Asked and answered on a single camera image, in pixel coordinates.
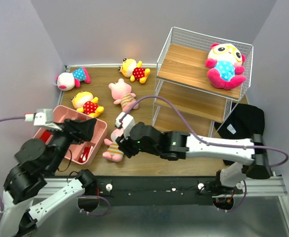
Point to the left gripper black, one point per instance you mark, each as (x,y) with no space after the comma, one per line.
(85,128)

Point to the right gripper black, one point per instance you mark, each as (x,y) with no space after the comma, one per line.
(125,145)

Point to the pink frog plush striped shirt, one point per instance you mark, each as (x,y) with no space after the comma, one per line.
(113,152)

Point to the white panda plush with glasses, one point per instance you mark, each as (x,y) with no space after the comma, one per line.
(225,63)

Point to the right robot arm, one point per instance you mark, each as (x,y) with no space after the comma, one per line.
(247,160)

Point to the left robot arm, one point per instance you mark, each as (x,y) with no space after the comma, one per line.
(36,159)

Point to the pink divided tray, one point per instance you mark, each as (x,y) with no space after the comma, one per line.
(84,153)

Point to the yellow frog plush front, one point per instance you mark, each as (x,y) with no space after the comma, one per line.
(85,102)

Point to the yellow frog plush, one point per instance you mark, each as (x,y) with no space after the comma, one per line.
(133,70)
(85,102)

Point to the red block in tray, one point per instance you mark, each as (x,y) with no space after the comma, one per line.
(45,136)

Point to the white panda plush blue dress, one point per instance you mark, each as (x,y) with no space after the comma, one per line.
(67,81)

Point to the pink plush face down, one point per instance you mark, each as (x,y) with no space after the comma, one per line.
(122,95)

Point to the yellow frog plush back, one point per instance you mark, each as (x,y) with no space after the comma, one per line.
(133,70)

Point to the black cloth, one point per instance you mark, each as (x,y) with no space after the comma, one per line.
(244,121)

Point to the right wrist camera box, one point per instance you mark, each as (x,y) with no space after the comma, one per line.
(126,122)

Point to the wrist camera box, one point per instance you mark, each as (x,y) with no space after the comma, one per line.
(126,122)
(43,118)

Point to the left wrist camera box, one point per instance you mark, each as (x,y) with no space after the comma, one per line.
(43,118)

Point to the white wire wooden shelf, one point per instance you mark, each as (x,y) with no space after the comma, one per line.
(181,79)

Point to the black mounting rail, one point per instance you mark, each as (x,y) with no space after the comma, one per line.
(158,190)

